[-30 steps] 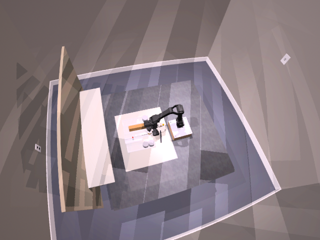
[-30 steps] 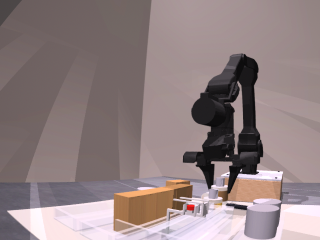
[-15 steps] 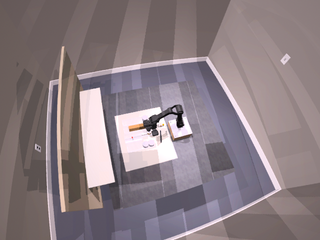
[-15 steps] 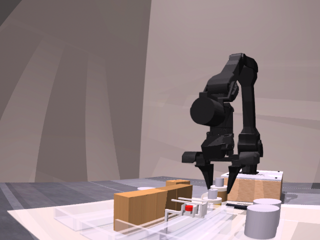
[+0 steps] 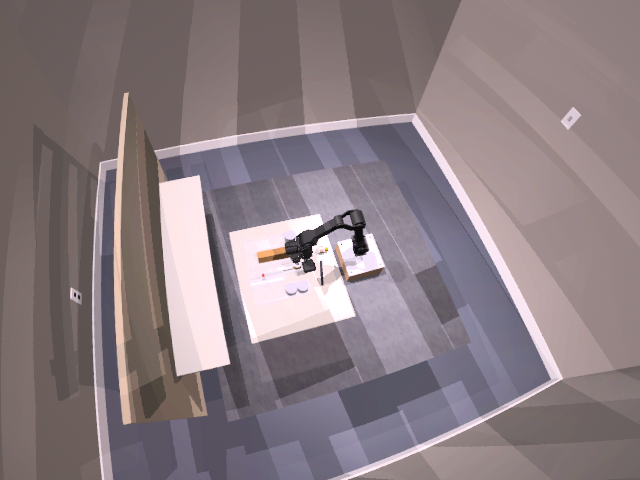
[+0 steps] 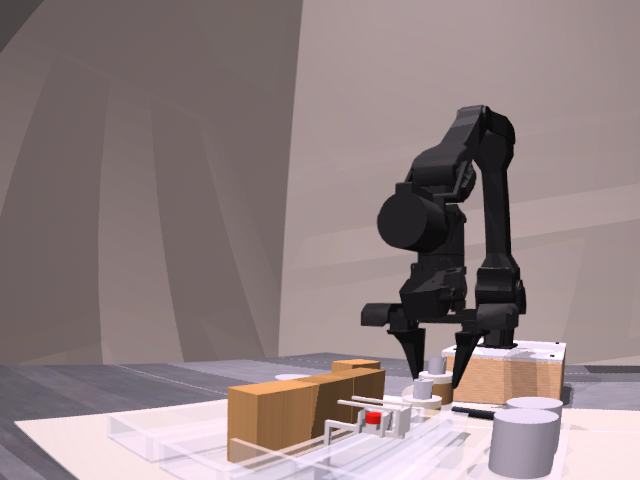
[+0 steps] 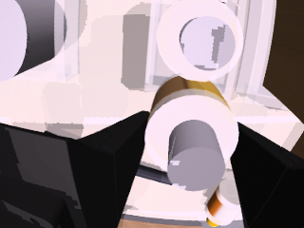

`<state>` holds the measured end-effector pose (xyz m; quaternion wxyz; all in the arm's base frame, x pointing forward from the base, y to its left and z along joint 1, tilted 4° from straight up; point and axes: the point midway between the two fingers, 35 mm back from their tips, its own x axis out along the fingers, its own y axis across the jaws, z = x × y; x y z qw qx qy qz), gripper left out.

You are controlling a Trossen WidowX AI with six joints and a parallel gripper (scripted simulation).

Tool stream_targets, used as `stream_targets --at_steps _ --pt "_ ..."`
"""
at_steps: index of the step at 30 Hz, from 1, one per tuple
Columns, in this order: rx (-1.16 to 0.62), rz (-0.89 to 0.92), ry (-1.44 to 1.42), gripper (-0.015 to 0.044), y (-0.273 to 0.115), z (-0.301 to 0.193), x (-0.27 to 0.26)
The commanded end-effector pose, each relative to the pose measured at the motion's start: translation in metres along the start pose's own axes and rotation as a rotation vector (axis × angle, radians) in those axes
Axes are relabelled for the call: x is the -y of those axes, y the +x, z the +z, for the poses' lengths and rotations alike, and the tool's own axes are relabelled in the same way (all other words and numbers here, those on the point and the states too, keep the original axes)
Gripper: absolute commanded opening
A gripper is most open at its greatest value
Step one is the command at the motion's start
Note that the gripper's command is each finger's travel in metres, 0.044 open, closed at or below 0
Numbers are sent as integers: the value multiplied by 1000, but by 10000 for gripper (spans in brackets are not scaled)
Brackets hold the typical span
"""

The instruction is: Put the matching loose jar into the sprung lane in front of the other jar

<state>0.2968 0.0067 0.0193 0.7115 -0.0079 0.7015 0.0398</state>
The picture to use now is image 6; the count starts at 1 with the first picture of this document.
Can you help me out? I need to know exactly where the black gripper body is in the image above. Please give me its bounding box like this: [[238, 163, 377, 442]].
[[361, 254, 519, 332]]

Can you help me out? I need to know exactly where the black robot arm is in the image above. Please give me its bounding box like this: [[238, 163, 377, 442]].
[[376, 105, 527, 320]]

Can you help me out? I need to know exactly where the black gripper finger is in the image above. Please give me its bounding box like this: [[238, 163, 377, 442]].
[[387, 328, 426, 381], [451, 329, 491, 389]]

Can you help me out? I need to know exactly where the red cylinder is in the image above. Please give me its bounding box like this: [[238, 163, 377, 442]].
[[366, 412, 382, 424]]

